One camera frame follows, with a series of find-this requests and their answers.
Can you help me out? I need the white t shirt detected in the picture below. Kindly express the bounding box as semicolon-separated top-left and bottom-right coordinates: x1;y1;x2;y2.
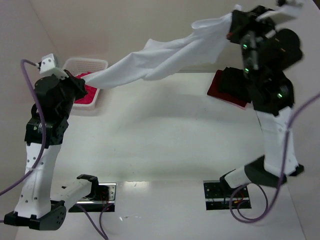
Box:
84;13;232;89

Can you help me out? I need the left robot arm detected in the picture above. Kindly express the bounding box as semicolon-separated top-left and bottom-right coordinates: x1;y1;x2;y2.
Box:
3;75;99;231

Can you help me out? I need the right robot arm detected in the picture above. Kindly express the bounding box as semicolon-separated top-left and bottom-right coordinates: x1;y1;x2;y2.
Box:
220;0;304;189

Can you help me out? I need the pink t shirt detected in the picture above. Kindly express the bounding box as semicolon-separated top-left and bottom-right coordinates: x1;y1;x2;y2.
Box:
74;84;98;105

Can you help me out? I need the white plastic basket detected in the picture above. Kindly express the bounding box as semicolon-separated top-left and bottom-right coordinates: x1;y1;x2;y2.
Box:
63;57;109;111

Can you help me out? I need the black folded t shirt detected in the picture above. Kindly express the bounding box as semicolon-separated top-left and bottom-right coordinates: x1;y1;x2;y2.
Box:
218;67;252;102

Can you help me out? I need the dark red folded t shirt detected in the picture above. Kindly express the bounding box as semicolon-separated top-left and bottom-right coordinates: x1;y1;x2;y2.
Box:
207;70;251;109

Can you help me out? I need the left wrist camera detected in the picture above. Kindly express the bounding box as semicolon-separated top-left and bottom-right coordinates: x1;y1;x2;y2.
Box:
39;53;68;80

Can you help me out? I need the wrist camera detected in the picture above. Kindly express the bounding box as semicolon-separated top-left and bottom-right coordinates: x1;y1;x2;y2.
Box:
39;53;68;80
256;0;306;24

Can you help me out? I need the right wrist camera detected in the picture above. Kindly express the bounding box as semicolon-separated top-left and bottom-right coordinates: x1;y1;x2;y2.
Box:
256;0;306;24

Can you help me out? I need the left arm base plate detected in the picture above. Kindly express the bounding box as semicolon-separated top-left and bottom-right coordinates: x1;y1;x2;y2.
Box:
77;182;117;213

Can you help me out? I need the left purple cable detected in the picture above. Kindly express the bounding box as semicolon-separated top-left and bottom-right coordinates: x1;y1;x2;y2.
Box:
0;59;110;240

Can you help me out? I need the purple cable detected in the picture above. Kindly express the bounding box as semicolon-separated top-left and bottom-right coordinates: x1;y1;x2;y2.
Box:
229;92;320;224
0;59;110;240

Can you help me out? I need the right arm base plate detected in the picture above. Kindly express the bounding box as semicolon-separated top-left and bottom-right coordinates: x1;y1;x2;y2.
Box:
203;180;252;211

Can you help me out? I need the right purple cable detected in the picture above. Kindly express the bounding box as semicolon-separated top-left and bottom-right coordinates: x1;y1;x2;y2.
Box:
229;92;320;224

